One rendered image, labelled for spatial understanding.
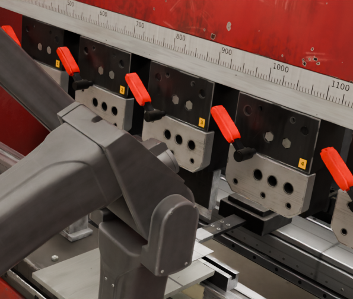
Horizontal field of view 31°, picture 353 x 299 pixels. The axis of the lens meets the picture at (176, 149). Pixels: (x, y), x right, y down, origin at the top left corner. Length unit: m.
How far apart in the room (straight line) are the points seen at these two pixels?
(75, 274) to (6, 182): 0.63
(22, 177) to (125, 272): 0.14
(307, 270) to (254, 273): 1.78
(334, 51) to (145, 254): 0.46
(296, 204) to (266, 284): 2.10
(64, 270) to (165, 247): 0.59
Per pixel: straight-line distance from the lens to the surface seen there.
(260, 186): 1.01
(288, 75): 0.95
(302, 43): 0.93
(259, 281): 3.07
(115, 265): 0.58
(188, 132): 1.08
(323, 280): 1.34
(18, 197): 0.48
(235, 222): 1.33
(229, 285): 1.16
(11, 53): 0.88
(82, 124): 0.51
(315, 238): 1.37
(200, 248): 1.22
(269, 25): 0.96
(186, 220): 0.54
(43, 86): 0.90
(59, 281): 1.09
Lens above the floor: 1.60
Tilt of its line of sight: 21 degrees down
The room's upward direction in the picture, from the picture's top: 7 degrees clockwise
